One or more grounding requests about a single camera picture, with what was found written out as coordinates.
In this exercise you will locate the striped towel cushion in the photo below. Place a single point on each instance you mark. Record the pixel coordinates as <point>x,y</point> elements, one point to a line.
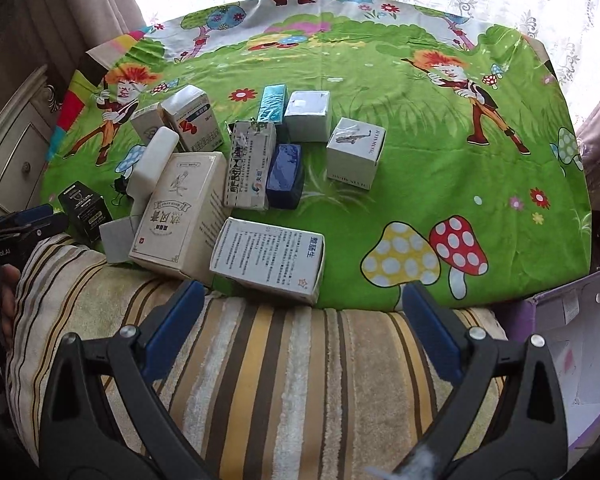
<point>259,391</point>

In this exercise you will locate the beige tall narrow box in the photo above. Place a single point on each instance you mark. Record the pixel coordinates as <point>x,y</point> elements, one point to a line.
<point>147,120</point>

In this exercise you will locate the cartoon green tablecloth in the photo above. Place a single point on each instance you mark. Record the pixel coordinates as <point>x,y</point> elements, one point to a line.
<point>479,193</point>

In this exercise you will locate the purple cardboard box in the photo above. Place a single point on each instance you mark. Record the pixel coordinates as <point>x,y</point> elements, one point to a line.
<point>568,317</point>

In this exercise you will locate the white saxophone print box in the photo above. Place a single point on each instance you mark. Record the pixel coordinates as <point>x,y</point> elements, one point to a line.
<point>353,152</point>

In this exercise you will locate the small plain white box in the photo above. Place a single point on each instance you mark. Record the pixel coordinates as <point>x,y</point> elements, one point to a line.
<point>117,238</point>

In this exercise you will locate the white rounded plastic case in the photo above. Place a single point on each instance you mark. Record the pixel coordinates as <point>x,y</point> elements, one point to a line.
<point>149,168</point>

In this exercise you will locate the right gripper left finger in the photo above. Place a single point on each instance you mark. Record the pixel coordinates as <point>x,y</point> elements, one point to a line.
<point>79,436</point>

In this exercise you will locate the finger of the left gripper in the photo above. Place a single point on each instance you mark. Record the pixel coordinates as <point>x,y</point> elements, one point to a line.
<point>50,226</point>
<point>25,217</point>

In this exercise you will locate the white blue-logo medicine box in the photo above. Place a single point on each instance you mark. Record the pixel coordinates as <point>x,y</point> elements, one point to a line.
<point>252,145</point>

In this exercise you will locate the beige herbal medicine box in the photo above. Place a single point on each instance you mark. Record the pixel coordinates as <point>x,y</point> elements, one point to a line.
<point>183,218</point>

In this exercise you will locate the small black box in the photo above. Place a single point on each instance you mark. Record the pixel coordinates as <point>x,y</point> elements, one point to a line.
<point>86,210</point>

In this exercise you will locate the white red-logo box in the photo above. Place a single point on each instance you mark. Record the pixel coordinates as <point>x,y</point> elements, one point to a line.
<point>189,113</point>

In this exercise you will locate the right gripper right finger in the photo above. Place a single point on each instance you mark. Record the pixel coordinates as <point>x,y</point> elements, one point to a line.
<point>527,436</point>

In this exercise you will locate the teal toothpaste box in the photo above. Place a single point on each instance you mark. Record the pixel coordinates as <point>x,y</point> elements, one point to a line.
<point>273,104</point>

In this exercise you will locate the dark blue small box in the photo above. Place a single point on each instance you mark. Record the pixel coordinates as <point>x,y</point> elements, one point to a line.
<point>285,178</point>

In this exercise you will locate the cream bedside cabinet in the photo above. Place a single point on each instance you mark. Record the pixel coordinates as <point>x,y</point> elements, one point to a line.
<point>27,123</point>

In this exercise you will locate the small white cube box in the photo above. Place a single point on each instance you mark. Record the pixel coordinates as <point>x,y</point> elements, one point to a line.
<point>308,116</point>

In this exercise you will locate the white text medicine box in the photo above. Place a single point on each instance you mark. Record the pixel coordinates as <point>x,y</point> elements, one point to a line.
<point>281,261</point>

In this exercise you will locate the left hand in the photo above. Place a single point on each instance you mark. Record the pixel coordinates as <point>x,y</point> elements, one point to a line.
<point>10,279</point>

